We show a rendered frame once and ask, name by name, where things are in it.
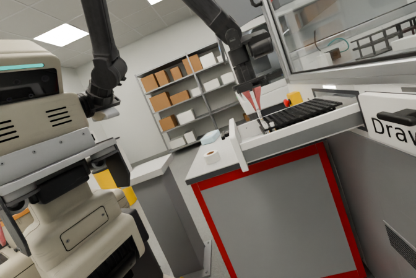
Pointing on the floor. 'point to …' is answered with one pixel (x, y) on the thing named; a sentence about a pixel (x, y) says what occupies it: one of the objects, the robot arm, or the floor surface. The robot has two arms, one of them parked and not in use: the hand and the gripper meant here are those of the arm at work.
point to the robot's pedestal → (171, 219)
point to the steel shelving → (190, 98)
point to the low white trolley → (276, 213)
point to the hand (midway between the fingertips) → (257, 108)
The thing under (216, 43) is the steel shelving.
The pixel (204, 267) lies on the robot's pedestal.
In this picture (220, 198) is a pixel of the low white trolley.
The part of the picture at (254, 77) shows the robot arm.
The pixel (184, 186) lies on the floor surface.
